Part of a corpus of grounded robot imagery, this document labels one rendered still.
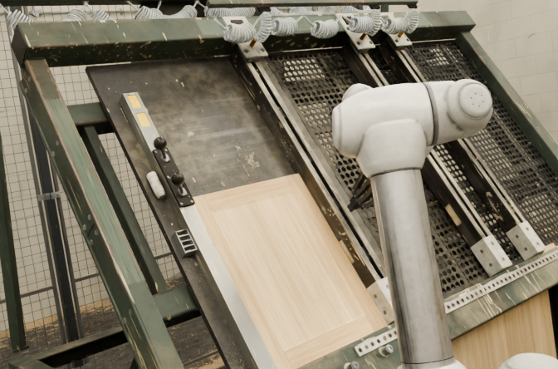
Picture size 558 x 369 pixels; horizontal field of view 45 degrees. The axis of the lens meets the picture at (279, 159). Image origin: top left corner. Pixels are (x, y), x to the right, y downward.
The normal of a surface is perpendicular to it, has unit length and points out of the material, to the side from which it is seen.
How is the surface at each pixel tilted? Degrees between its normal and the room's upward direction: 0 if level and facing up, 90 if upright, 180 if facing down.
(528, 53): 90
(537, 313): 90
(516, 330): 90
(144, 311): 58
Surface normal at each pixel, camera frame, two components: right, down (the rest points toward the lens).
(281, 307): 0.45, -0.57
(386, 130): -0.11, -0.04
